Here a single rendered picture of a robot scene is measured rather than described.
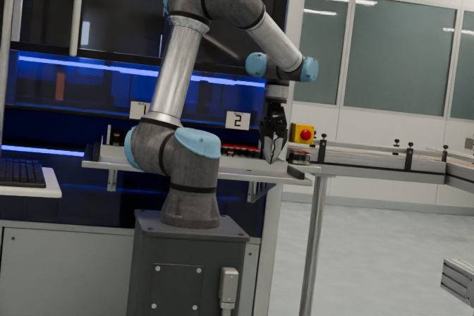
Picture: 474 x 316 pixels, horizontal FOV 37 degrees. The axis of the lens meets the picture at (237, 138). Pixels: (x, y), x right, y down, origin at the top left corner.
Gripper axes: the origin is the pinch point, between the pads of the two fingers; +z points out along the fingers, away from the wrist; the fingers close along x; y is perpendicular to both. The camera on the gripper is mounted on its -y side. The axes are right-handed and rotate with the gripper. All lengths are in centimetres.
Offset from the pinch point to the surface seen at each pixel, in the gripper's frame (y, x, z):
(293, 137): 28.5, -14.2, -6.6
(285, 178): -12.8, -2.0, 4.1
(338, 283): 189, -96, 88
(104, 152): 1, 53, 2
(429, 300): 165, -145, 89
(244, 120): 26.6, 4.9, -11.4
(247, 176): -12.9, 9.7, 4.4
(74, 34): 19, 66, -34
